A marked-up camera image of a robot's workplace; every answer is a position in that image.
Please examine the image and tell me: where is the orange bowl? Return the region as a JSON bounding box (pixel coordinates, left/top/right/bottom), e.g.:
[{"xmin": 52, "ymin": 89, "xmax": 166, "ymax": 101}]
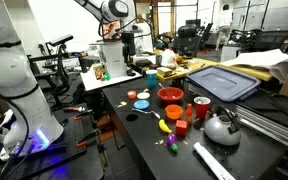
[{"xmin": 165, "ymin": 104, "xmax": 183, "ymax": 120}]

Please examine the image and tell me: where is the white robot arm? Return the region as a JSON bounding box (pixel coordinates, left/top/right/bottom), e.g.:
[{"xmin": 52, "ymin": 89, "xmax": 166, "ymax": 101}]
[{"xmin": 0, "ymin": 0, "xmax": 64, "ymax": 161}]

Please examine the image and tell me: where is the wooden side table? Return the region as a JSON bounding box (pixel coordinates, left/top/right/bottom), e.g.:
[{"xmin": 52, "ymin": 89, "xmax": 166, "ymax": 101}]
[{"xmin": 157, "ymin": 58, "xmax": 273, "ymax": 82}]

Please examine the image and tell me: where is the red bowl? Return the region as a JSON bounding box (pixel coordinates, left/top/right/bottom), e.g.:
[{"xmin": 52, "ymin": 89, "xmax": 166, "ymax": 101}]
[{"xmin": 157, "ymin": 87, "xmax": 184, "ymax": 103}]

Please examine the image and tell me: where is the red cube block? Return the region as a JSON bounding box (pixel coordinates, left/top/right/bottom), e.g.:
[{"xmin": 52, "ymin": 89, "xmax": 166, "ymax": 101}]
[{"xmin": 176, "ymin": 120, "xmax": 187, "ymax": 136}]

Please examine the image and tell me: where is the small yellow plate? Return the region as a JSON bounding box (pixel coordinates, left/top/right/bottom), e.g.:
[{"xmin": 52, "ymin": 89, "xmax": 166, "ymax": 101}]
[{"xmin": 137, "ymin": 92, "xmax": 150, "ymax": 99}]

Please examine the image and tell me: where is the black office chair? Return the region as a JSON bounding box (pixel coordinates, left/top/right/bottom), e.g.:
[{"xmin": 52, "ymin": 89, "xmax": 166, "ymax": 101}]
[{"xmin": 173, "ymin": 24, "xmax": 201, "ymax": 58}]

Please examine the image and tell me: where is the orange sauce bottle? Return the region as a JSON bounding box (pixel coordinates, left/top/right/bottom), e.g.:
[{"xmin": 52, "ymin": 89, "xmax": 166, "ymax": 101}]
[{"xmin": 185, "ymin": 103, "xmax": 193, "ymax": 125}]

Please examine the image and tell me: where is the small red mug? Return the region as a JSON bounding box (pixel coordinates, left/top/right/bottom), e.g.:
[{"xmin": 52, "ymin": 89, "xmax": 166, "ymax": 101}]
[{"xmin": 127, "ymin": 90, "xmax": 137, "ymax": 100}]

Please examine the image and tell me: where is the toy banana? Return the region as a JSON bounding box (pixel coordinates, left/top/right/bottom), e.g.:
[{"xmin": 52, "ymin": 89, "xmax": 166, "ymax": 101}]
[{"xmin": 158, "ymin": 119, "xmax": 172, "ymax": 134}]

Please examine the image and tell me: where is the toy purple eggplant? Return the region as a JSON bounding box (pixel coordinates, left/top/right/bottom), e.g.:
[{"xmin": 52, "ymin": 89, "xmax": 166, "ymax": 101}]
[{"xmin": 167, "ymin": 134, "xmax": 178, "ymax": 153}]

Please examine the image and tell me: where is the metal spoon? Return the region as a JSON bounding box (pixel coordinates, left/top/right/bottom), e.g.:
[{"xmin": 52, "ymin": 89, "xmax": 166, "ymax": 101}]
[{"xmin": 132, "ymin": 108, "xmax": 161, "ymax": 119}]

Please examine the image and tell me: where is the red plastic cup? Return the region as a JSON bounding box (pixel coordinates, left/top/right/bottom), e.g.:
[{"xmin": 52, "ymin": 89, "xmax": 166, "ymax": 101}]
[{"xmin": 194, "ymin": 96, "xmax": 211, "ymax": 119}]

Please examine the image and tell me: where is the teal plastic cup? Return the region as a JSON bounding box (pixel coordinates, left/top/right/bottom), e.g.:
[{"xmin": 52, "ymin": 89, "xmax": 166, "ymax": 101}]
[{"xmin": 146, "ymin": 70, "xmax": 157, "ymax": 87}]

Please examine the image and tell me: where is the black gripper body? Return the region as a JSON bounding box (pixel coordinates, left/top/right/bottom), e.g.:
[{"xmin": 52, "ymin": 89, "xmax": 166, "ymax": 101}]
[{"xmin": 121, "ymin": 32, "xmax": 136, "ymax": 63}]

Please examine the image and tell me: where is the orange handled clamp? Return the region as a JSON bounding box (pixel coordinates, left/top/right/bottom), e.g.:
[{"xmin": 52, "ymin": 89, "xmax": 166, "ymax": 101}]
[{"xmin": 63, "ymin": 106, "xmax": 92, "ymax": 120}]

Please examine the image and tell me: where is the blue bin lid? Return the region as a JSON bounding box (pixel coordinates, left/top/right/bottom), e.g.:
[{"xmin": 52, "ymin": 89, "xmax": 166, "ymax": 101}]
[{"xmin": 186, "ymin": 67, "xmax": 260, "ymax": 102}]

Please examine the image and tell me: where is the laptop on white stand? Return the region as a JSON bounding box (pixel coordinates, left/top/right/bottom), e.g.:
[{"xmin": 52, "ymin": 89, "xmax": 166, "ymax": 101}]
[{"xmin": 95, "ymin": 20, "xmax": 127, "ymax": 78}]

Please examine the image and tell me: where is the silver kettle black handle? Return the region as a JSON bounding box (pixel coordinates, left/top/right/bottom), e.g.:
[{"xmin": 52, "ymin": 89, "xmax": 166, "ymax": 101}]
[{"xmin": 204, "ymin": 105, "xmax": 241, "ymax": 146}]

